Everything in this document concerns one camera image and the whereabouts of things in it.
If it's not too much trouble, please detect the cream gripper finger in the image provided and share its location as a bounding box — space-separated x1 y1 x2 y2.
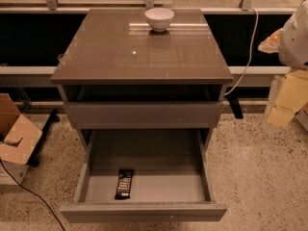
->
268 70 308 128
258 28 283 54

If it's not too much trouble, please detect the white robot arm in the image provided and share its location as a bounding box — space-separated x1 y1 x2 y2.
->
258 0 308 128

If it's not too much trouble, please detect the open grey middle drawer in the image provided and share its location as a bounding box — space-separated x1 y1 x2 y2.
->
61 129 227 222

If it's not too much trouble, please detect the grey drawer cabinet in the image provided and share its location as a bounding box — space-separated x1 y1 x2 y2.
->
51 9 232 144

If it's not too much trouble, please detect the closed grey top drawer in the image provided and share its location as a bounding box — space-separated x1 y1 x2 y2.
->
64 102 222 129

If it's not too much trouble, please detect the cardboard box at right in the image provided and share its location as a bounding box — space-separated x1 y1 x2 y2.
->
296 103 308 131

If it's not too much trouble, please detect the black stand foot right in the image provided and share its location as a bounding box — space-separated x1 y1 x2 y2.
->
227 96 244 119

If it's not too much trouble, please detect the black stand foot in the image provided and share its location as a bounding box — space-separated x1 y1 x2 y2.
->
227 96 244 119
27 110 60 167

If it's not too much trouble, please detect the white ceramic bowl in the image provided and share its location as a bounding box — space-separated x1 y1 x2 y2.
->
145 8 174 32

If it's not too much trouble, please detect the black stand foot left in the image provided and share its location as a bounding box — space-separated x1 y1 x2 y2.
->
27 110 60 167

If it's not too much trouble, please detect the open cardboard box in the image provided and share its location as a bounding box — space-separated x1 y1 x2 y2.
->
0 93 42 185

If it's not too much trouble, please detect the white hanging cable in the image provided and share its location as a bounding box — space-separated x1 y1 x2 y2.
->
224 7 260 97

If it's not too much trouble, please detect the grey metal window rail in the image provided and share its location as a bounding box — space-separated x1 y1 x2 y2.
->
0 66 290 88

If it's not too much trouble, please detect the black floor cable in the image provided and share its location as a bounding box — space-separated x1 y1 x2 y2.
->
0 159 66 231

